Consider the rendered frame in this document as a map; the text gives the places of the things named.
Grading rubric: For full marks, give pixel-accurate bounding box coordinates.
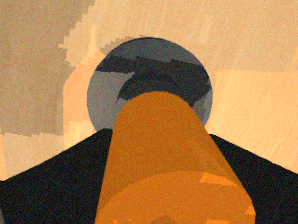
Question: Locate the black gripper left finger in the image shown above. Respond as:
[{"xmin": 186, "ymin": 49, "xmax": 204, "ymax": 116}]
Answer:
[{"xmin": 0, "ymin": 128, "xmax": 113, "ymax": 224}]

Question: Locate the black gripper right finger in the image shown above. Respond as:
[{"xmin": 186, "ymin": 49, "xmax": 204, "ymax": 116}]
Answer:
[{"xmin": 209, "ymin": 133, "xmax": 298, "ymax": 224}]

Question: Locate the orange knob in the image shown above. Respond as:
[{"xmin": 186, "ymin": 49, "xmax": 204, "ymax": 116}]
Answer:
[{"xmin": 94, "ymin": 91, "xmax": 255, "ymax": 224}]

